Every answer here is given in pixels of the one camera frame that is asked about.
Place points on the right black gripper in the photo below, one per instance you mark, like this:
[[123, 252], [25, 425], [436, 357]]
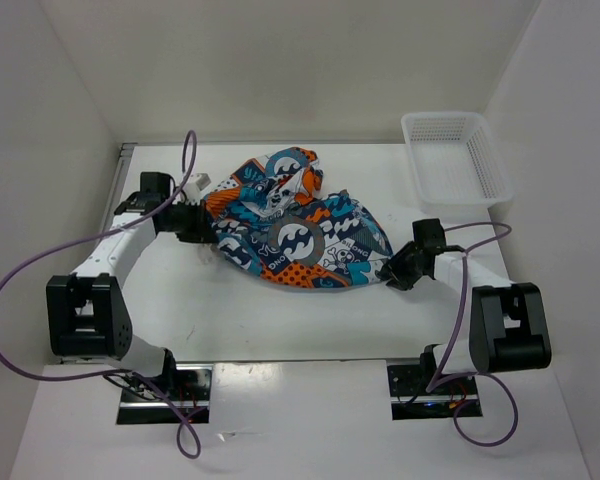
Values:
[[401, 280]]

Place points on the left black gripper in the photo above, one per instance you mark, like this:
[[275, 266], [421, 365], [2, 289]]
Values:
[[199, 231]]

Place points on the colourful patterned shorts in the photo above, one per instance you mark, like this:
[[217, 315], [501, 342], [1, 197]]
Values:
[[273, 221]]

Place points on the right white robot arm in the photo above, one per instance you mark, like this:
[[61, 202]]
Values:
[[500, 325]]

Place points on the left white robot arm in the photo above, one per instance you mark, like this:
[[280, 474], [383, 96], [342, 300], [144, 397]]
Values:
[[87, 314]]

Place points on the white plastic basket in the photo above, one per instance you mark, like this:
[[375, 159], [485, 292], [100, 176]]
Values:
[[455, 161]]

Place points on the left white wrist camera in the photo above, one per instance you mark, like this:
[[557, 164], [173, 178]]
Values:
[[193, 189]]

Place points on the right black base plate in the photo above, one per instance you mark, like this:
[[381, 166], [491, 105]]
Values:
[[410, 401]]

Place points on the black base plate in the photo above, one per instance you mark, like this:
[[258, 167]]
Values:
[[410, 401], [140, 405]]

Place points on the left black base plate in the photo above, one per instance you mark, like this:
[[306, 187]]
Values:
[[140, 405]]

